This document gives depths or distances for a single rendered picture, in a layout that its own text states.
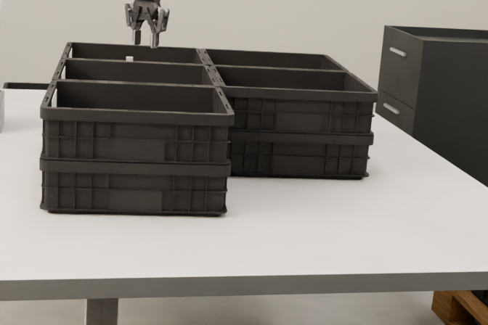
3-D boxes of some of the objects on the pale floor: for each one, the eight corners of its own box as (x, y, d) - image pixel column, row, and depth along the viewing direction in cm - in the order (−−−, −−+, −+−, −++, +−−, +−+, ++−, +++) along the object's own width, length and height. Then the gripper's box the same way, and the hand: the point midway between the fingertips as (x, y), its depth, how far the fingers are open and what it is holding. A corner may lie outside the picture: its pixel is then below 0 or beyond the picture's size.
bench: (-241, 640, 157) (-272, 284, 140) (-94, 278, 308) (-100, 85, 291) (554, 563, 191) (610, 268, 173) (335, 271, 342) (354, 98, 324)
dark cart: (393, 249, 370) (419, 39, 348) (359, 213, 413) (380, 25, 390) (525, 247, 383) (558, 45, 361) (478, 212, 426) (505, 30, 403)
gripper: (116, -20, 221) (114, 43, 225) (160, -15, 213) (157, 51, 217) (136, -21, 227) (134, 40, 231) (179, -15, 219) (176, 49, 223)
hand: (145, 40), depth 224 cm, fingers open, 5 cm apart
